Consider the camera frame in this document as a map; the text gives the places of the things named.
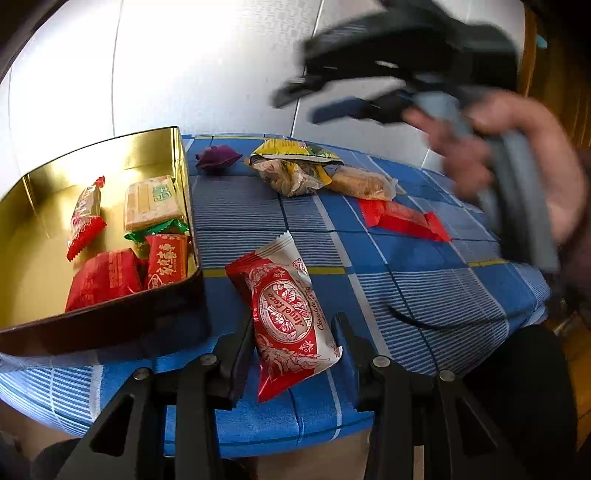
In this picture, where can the blue plaid tablecloth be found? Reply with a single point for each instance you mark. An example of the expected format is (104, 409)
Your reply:
(415, 277)

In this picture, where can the purple candy packet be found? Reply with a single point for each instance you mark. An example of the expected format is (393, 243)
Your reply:
(214, 159)

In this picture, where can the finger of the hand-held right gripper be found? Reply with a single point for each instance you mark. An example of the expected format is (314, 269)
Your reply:
(295, 90)
(339, 110)

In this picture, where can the red packet with gold characters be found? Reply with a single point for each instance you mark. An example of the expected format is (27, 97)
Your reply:
(166, 261)

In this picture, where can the red and white pie packet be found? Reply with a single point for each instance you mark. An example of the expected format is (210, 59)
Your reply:
(286, 318)

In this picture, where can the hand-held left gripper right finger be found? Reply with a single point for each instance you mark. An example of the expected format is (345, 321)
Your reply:
(344, 341)

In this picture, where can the grain bar packet red ends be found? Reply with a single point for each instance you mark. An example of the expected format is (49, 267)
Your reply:
(85, 217)

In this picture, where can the person's right forearm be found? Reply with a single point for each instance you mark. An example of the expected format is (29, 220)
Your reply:
(579, 277)

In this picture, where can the red patterned snack packet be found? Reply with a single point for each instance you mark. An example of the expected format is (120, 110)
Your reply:
(104, 281)

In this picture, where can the plain red snack packet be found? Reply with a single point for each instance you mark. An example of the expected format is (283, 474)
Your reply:
(401, 219)

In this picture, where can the yellow and green snack bag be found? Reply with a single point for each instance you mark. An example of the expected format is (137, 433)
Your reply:
(286, 150)

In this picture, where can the wooden door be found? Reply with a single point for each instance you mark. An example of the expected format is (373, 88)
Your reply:
(535, 69)

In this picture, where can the person's right hand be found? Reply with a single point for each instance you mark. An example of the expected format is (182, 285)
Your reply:
(545, 152)

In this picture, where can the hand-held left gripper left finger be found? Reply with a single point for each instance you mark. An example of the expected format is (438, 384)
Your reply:
(242, 350)

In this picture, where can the cracker packet with green ends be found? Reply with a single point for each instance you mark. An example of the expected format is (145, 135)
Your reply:
(147, 203)

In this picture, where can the clear brown pastry packet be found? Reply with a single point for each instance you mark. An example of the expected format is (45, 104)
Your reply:
(362, 182)

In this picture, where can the black and gold tin box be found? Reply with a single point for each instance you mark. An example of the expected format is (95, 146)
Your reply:
(41, 277)

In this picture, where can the clear bag of nuts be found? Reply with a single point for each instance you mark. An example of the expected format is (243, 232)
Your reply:
(286, 180)

